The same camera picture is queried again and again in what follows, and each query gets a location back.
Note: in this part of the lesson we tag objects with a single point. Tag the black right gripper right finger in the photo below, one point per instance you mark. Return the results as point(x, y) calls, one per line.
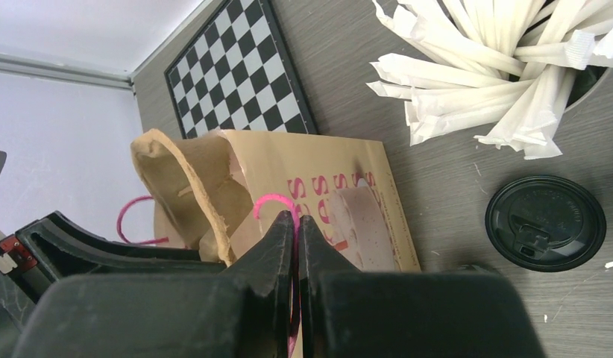
point(346, 312)

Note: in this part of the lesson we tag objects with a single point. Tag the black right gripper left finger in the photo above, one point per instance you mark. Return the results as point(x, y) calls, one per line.
point(242, 311)

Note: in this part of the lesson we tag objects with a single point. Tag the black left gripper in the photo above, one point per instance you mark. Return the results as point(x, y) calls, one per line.
point(54, 247)

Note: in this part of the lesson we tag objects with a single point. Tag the pink paper bag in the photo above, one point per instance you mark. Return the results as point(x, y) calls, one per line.
point(346, 185)

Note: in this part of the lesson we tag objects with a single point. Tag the black coffee cup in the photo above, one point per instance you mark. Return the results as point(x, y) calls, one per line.
point(546, 223)

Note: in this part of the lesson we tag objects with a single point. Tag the brown cup carrier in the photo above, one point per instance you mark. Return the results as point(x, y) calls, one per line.
point(197, 186)

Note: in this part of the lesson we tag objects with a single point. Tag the black white chessboard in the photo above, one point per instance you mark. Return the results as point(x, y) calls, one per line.
point(237, 73)

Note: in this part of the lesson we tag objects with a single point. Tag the cup of white paper straws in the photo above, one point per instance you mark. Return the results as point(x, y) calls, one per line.
point(513, 65)

